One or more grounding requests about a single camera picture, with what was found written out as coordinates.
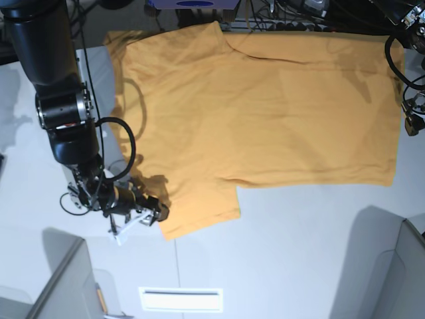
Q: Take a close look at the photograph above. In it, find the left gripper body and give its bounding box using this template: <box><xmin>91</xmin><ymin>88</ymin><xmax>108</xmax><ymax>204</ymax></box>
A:
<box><xmin>401</xmin><ymin>92</ymin><xmax>424</xmax><ymax>136</ymax></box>

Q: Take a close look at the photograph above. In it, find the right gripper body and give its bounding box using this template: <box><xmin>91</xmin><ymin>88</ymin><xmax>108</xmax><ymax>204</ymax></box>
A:
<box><xmin>62</xmin><ymin>159</ymin><xmax>149</xmax><ymax>219</ymax></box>

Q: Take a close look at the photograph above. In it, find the yellow T-shirt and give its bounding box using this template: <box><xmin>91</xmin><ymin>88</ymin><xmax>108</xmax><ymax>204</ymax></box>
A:
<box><xmin>104</xmin><ymin>23</ymin><xmax>402</xmax><ymax>239</ymax></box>

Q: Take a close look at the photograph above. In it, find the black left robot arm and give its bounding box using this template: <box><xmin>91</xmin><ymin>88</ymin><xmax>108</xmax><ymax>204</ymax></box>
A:
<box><xmin>372</xmin><ymin>1</ymin><xmax>424</xmax><ymax>136</ymax></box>

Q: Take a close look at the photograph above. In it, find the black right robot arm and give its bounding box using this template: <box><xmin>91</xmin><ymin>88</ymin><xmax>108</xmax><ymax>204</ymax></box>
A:
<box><xmin>1</xmin><ymin>1</ymin><xmax>169</xmax><ymax>225</ymax></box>

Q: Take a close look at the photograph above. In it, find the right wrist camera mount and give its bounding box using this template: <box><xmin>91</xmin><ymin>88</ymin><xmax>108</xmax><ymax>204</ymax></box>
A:
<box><xmin>108</xmin><ymin>209</ymin><xmax>155</xmax><ymax>246</ymax></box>

